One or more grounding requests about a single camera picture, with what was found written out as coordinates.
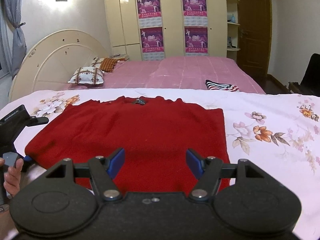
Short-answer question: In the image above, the grey curtain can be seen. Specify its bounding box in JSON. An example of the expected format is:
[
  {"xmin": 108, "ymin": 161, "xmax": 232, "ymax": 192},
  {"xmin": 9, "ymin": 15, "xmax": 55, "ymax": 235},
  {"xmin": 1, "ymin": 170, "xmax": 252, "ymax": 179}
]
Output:
[{"xmin": 5, "ymin": 0, "xmax": 27, "ymax": 75}]

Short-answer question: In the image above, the cream corner shelf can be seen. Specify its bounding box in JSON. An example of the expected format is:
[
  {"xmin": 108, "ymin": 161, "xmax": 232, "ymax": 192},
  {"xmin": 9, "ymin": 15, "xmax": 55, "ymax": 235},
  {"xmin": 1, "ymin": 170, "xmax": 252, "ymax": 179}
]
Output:
[{"xmin": 225, "ymin": 0, "xmax": 241, "ymax": 53}]

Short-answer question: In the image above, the cream patterned pillow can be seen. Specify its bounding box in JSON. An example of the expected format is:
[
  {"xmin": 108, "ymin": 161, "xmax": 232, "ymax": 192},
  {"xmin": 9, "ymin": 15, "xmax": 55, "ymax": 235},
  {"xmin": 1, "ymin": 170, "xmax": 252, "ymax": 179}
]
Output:
[{"xmin": 90, "ymin": 57, "xmax": 105, "ymax": 68}]

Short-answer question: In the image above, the striped folded cloth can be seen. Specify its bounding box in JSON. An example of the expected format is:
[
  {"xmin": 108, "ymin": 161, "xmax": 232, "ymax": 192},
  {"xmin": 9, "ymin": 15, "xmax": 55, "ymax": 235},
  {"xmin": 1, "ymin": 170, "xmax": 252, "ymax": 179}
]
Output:
[{"xmin": 205, "ymin": 79, "xmax": 240, "ymax": 92}]

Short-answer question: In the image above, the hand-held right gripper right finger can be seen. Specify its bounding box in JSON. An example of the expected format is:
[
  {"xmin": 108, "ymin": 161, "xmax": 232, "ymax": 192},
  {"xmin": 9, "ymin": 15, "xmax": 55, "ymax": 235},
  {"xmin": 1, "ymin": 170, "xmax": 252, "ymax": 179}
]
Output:
[{"xmin": 185, "ymin": 149, "xmax": 267, "ymax": 202}]

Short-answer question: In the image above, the white floral blanket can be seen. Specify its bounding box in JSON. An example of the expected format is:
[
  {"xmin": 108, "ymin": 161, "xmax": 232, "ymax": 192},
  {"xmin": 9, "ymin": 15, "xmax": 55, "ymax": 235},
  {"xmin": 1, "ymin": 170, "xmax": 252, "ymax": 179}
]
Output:
[{"xmin": 0, "ymin": 87, "xmax": 320, "ymax": 240}]

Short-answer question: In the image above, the wooden furniture frame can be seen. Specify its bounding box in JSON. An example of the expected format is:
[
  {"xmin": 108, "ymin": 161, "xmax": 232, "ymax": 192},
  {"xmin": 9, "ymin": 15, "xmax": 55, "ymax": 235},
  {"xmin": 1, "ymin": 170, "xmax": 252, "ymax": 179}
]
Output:
[{"xmin": 287, "ymin": 81, "xmax": 304, "ymax": 94}]

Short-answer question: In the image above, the brown wooden door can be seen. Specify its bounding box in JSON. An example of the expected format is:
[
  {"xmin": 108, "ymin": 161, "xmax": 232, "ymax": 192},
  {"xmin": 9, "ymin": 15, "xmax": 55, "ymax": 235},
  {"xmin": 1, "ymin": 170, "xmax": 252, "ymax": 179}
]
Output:
[{"xmin": 235, "ymin": 0, "xmax": 272, "ymax": 80}]

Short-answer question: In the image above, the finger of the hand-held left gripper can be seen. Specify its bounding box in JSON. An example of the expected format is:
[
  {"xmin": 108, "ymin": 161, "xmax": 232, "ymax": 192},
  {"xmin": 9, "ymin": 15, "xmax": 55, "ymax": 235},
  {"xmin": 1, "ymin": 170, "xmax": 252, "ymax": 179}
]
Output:
[{"xmin": 30, "ymin": 116, "xmax": 49, "ymax": 127}]

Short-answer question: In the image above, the cream wardrobe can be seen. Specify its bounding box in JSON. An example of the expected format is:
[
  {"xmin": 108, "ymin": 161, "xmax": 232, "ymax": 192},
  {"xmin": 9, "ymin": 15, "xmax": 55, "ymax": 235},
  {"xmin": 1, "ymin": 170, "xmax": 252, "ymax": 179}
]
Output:
[{"xmin": 102, "ymin": 0, "xmax": 285, "ymax": 61}]

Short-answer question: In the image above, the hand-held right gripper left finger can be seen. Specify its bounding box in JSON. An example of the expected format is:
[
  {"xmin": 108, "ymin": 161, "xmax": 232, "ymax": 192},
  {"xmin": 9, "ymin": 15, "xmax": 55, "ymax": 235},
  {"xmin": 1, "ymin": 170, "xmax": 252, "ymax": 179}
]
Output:
[{"xmin": 45, "ymin": 147, "xmax": 125, "ymax": 202}]

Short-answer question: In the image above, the white patterned pillow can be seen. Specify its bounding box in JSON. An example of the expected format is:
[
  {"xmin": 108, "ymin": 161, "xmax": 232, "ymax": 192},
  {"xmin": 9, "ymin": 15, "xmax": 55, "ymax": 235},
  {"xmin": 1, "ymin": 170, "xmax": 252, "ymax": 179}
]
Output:
[{"xmin": 67, "ymin": 66, "xmax": 105, "ymax": 84}]

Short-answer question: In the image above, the person's left hand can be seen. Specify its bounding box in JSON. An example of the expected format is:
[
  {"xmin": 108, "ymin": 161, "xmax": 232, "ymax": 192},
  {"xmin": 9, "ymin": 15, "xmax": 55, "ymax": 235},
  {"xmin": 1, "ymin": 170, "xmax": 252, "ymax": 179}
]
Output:
[{"xmin": 4, "ymin": 159, "xmax": 24, "ymax": 197}]

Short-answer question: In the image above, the orange striped pillow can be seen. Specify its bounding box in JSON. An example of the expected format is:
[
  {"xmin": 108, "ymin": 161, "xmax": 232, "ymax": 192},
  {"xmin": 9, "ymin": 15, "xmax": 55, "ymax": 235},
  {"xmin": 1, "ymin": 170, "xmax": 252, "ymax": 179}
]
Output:
[{"xmin": 101, "ymin": 58, "xmax": 122, "ymax": 73}]

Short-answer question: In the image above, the red knitted sweater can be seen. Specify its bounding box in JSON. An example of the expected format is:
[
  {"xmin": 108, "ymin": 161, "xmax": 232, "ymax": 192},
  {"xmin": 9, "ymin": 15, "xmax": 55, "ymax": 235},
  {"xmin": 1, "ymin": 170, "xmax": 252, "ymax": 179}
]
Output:
[{"xmin": 24, "ymin": 95, "xmax": 231, "ymax": 197}]

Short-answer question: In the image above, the purple wall poster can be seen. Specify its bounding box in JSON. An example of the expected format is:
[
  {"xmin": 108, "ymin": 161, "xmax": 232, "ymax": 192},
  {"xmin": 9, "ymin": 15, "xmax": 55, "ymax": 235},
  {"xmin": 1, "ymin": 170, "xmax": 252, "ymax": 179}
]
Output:
[
  {"xmin": 140, "ymin": 26, "xmax": 165, "ymax": 60},
  {"xmin": 136, "ymin": 0, "xmax": 162, "ymax": 28},
  {"xmin": 182, "ymin": 0, "xmax": 208, "ymax": 27},
  {"xmin": 184, "ymin": 26, "xmax": 209, "ymax": 56}
]

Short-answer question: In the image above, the stack of books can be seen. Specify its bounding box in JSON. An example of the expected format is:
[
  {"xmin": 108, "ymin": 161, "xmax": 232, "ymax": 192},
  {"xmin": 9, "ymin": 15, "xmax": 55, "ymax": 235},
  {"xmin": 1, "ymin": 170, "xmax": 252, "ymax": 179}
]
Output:
[{"xmin": 110, "ymin": 53, "xmax": 130, "ymax": 62}]

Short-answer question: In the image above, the pink bed sheet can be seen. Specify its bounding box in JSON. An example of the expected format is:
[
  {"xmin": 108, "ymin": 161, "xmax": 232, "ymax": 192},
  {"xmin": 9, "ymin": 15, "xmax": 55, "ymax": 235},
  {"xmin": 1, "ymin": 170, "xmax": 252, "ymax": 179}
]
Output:
[{"xmin": 61, "ymin": 56, "xmax": 267, "ymax": 95}]

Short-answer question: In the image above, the cream arched headboard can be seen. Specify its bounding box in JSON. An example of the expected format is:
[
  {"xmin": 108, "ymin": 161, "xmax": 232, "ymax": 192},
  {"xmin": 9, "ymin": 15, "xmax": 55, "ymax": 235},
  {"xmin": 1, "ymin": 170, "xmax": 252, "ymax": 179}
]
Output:
[{"xmin": 9, "ymin": 29, "xmax": 111, "ymax": 103}]

